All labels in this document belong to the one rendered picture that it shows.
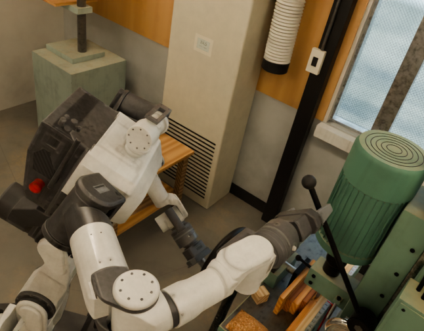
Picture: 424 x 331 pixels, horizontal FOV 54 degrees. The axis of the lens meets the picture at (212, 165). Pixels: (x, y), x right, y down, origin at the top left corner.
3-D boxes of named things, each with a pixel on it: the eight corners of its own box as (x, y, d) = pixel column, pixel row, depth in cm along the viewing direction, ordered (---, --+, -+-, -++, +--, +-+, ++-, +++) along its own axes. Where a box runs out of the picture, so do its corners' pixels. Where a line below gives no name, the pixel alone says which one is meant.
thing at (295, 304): (316, 277, 140) (321, 268, 137) (321, 280, 139) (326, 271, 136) (287, 310, 127) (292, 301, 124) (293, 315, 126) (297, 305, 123)
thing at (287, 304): (310, 275, 140) (316, 264, 137) (315, 278, 140) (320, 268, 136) (281, 308, 127) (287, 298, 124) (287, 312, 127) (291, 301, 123)
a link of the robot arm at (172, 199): (166, 223, 166) (150, 199, 160) (184, 211, 168) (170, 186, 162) (171, 230, 161) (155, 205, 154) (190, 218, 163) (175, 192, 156)
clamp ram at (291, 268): (284, 264, 142) (291, 246, 136) (302, 277, 138) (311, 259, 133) (270, 278, 136) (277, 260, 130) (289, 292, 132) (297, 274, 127)
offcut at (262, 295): (266, 301, 129) (270, 293, 127) (256, 305, 127) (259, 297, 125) (260, 292, 131) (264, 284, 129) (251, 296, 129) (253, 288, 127)
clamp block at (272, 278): (261, 248, 151) (267, 231, 145) (292, 270, 145) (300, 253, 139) (237, 270, 140) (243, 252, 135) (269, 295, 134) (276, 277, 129)
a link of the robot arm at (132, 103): (116, 133, 131) (117, 107, 120) (130, 113, 136) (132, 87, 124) (149, 149, 131) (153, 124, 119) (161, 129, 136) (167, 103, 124)
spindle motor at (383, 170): (331, 210, 123) (373, 121, 105) (387, 243, 115) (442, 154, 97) (302, 238, 111) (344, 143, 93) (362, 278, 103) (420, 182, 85)
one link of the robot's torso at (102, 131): (-16, 215, 105) (32, 121, 85) (50, 146, 132) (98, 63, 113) (85, 274, 111) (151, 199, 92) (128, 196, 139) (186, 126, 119)
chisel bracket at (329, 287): (312, 272, 130) (321, 255, 125) (352, 301, 124) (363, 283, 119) (300, 286, 125) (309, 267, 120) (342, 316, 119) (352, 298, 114)
